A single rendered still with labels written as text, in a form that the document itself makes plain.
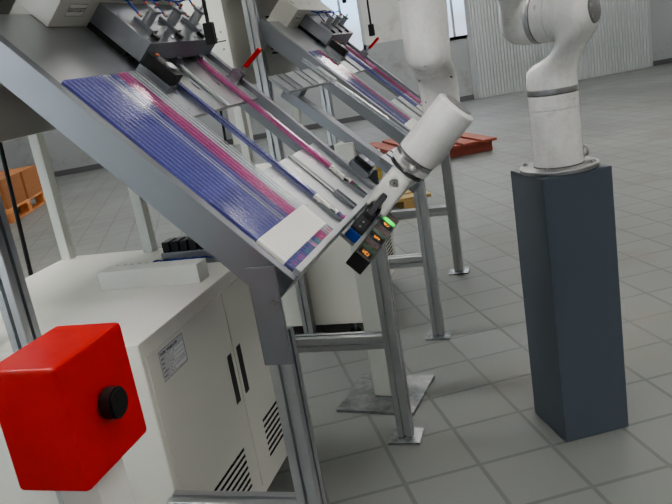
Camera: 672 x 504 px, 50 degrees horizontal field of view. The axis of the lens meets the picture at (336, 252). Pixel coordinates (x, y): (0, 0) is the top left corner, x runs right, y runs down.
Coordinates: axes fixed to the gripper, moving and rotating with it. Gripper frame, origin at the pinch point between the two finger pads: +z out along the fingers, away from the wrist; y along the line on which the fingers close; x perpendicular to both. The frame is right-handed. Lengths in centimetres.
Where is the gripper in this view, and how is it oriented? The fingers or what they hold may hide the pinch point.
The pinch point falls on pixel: (362, 223)
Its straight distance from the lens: 153.7
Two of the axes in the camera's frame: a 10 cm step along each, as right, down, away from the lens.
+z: -5.8, 7.2, 3.9
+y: 2.6, -3.0, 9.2
